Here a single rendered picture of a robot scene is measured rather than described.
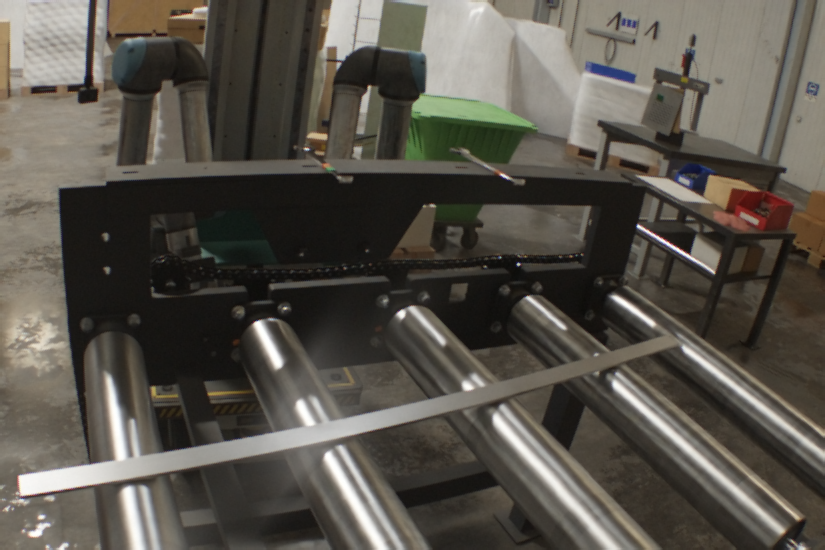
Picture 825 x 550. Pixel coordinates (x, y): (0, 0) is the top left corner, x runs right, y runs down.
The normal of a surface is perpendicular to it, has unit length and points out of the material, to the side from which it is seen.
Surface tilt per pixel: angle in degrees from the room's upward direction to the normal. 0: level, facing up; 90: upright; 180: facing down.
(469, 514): 0
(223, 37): 90
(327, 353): 90
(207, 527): 90
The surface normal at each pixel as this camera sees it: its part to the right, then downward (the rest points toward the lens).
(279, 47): 0.36, 0.45
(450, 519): 0.14, -0.89
